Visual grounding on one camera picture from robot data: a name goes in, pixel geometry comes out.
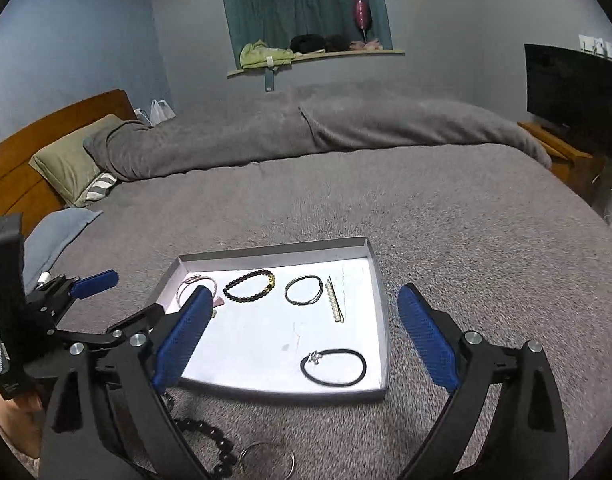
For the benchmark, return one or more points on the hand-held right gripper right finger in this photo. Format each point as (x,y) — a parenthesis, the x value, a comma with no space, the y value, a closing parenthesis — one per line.
(425,340)

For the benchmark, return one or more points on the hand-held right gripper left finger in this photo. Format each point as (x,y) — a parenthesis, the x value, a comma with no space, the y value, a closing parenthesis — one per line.
(183,335)

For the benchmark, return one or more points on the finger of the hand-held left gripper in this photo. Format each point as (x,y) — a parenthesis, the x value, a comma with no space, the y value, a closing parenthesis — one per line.
(96,282)
(136,317)

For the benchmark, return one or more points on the shallow grey cardboard box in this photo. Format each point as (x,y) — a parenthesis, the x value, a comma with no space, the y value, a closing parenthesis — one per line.
(266,340)

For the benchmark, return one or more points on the pearl hair clip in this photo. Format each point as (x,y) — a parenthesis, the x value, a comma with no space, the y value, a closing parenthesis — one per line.
(334,302)

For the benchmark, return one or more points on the person's left hand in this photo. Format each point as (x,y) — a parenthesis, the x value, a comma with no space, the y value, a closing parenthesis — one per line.
(11,425)

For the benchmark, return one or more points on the light blue blanket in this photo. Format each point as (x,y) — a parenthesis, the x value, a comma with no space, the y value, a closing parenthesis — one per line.
(56,240)

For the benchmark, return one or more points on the striped pillow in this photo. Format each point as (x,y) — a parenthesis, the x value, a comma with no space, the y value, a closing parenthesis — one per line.
(98,187)

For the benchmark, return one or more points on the olive pillow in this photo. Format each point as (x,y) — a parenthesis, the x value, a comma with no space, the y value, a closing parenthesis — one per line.
(66,160)

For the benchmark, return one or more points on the wooden headboard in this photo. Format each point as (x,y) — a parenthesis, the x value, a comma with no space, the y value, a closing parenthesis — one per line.
(16,180)

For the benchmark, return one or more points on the silver hoop bangle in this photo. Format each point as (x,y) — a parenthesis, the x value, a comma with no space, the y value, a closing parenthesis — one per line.
(266,444)

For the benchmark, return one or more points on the white plastic bag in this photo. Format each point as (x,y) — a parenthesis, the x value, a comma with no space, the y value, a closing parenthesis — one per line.
(161,110)

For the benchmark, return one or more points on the folded grey duvet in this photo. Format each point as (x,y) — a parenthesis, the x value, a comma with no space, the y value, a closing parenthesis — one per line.
(336,125)

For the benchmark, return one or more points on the wooden television stand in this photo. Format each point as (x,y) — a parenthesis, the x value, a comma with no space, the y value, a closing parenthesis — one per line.
(550,142)

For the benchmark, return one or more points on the green cloth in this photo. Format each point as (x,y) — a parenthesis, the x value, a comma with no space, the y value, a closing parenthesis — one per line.
(256,55)

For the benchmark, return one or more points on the black television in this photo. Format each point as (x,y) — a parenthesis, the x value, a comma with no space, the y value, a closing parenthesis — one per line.
(570,90)

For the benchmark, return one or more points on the wooden window sill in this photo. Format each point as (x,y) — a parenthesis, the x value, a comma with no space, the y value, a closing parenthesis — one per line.
(366,54)

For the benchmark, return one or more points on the pink trinket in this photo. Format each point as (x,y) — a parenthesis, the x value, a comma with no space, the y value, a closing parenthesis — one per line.
(366,46)

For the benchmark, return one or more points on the black cloth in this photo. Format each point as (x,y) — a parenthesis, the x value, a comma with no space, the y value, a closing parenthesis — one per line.
(308,44)
(337,42)

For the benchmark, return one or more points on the pink wine glass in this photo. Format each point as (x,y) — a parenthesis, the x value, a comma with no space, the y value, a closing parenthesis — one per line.
(362,12)

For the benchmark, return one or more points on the teal curtain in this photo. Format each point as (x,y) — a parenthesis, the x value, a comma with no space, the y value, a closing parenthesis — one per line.
(296,0)

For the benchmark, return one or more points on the white wall hooks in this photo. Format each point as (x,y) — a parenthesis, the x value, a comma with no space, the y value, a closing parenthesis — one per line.
(600,45)

